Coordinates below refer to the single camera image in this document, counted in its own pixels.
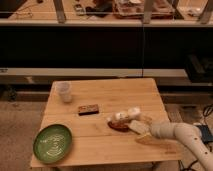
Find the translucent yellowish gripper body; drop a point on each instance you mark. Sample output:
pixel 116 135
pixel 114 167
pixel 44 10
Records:
pixel 144 139

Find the clear plastic cup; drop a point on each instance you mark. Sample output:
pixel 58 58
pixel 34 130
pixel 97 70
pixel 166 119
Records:
pixel 64 91

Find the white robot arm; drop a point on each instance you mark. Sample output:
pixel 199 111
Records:
pixel 186 134

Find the light wooden table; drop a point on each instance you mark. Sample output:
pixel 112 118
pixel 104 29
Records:
pixel 94 142

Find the brown wooden spoon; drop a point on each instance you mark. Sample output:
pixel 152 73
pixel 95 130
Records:
pixel 118 127

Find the brown chocolate bar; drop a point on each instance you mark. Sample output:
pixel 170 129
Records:
pixel 88 109

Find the white plush toy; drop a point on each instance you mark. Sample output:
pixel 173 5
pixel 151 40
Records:
pixel 126 115

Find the white sponge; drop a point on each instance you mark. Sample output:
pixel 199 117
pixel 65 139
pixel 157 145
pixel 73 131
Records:
pixel 139 127

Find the wooden shelf with clutter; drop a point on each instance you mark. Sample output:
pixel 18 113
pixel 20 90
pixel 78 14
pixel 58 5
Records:
pixel 181 13

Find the green ceramic bowl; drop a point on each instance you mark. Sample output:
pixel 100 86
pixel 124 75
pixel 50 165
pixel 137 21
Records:
pixel 52 143

